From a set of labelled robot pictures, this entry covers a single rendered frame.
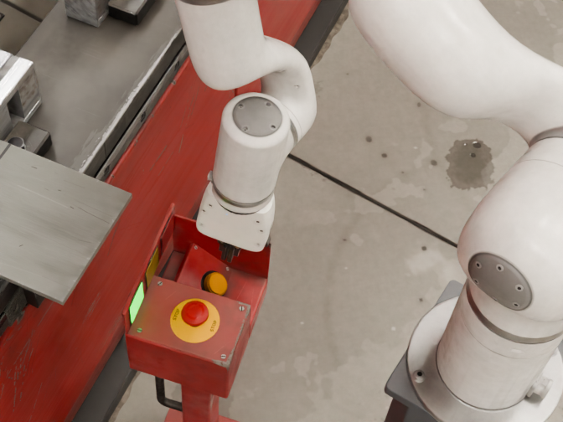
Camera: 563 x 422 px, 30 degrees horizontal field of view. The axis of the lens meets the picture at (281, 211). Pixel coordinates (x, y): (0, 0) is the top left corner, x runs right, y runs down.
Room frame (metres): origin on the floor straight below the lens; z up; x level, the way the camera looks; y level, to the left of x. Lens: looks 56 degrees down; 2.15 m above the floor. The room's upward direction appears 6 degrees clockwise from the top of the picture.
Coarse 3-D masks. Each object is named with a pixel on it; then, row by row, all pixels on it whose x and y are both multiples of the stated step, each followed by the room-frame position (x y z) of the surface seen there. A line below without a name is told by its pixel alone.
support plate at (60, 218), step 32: (0, 160) 0.80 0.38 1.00; (32, 160) 0.80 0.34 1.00; (0, 192) 0.75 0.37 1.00; (32, 192) 0.75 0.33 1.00; (64, 192) 0.76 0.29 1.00; (96, 192) 0.76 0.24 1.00; (0, 224) 0.70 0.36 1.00; (32, 224) 0.70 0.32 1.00; (64, 224) 0.71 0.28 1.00; (96, 224) 0.71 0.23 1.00; (0, 256) 0.65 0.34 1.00; (32, 256) 0.66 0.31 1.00; (64, 256) 0.66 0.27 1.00; (32, 288) 0.61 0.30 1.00; (64, 288) 0.62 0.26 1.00
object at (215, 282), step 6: (210, 276) 0.81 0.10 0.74; (216, 276) 0.81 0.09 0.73; (222, 276) 0.81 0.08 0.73; (204, 282) 0.80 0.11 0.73; (210, 282) 0.80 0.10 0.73; (216, 282) 0.80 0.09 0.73; (222, 282) 0.80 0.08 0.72; (204, 288) 0.79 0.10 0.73; (210, 288) 0.79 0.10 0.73; (216, 288) 0.79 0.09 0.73; (222, 288) 0.80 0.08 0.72; (216, 294) 0.78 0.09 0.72; (222, 294) 0.79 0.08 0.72
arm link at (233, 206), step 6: (210, 174) 0.79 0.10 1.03; (210, 180) 0.79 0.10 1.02; (216, 192) 0.77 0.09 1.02; (216, 198) 0.77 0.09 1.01; (222, 198) 0.76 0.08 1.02; (228, 198) 0.76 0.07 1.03; (270, 198) 0.78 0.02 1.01; (222, 204) 0.76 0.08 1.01; (228, 204) 0.75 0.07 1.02; (234, 204) 0.75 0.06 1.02; (240, 204) 0.75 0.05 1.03; (246, 204) 0.75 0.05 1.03; (252, 204) 0.75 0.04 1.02; (258, 204) 0.76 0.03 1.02; (264, 204) 0.77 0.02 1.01; (234, 210) 0.75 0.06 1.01; (240, 210) 0.75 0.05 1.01; (246, 210) 0.75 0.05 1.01; (252, 210) 0.76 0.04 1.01; (258, 210) 0.76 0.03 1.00
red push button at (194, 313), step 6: (186, 306) 0.71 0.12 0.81; (192, 306) 0.71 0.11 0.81; (198, 306) 0.71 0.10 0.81; (204, 306) 0.71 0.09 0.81; (186, 312) 0.70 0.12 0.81; (192, 312) 0.70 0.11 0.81; (198, 312) 0.70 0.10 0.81; (204, 312) 0.70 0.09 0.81; (186, 318) 0.69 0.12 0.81; (192, 318) 0.69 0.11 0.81; (198, 318) 0.69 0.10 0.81; (204, 318) 0.70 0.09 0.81; (192, 324) 0.68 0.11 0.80; (198, 324) 0.69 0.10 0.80
